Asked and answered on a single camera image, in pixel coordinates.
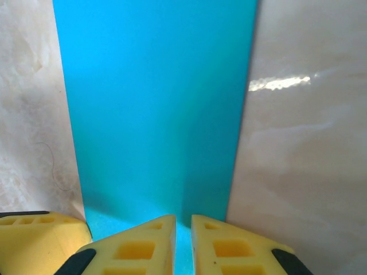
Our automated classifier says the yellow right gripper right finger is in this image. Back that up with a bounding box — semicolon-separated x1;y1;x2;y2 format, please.
191;214;315;275

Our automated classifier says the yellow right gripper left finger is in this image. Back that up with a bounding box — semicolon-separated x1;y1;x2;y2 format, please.
58;214;177;275

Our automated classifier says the blue paper sheet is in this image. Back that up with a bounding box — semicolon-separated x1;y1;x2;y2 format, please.
52;0;259;275

